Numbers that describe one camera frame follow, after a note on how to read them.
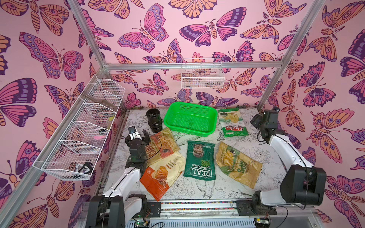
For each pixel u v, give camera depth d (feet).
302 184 1.39
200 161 2.93
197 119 3.71
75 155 2.16
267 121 2.14
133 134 2.25
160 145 3.20
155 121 3.25
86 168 2.05
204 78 3.46
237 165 2.87
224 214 2.39
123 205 1.42
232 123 3.61
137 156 2.08
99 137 2.37
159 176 2.77
